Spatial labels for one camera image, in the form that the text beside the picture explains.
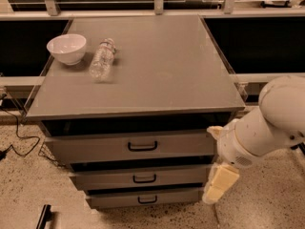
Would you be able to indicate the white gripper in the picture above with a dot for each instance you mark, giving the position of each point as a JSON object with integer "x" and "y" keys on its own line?
{"x": 229, "y": 146}

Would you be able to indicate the grey top drawer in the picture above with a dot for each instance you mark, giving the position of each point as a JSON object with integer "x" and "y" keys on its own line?
{"x": 134, "y": 146}

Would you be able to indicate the grey drawer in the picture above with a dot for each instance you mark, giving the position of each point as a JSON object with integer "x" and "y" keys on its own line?
{"x": 140, "y": 177}
{"x": 134, "y": 146}
{"x": 144, "y": 198}

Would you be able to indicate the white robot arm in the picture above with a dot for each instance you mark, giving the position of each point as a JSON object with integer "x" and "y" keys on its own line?
{"x": 278, "y": 121}

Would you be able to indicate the grey drawer cabinet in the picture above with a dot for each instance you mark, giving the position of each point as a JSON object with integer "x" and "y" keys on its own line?
{"x": 167, "y": 76}

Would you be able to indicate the grey middle drawer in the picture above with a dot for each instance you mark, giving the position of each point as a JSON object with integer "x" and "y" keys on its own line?
{"x": 140, "y": 177}

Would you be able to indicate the grey bottom drawer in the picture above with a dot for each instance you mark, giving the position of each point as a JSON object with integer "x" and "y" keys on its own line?
{"x": 144, "y": 198}

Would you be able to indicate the black caster leg right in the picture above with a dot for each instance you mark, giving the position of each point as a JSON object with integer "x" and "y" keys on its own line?
{"x": 300, "y": 146}

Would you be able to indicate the clear plastic water bottle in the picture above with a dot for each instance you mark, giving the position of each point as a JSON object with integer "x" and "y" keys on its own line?
{"x": 101, "y": 63}

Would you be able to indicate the black bar on floor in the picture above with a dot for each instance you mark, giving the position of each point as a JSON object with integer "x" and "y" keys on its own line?
{"x": 44, "y": 217}

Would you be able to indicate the white bowl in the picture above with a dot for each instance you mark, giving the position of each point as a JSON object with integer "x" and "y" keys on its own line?
{"x": 68, "y": 49}

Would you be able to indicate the grey metal railing frame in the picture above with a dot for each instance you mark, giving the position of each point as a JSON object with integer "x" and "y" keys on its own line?
{"x": 20, "y": 17}

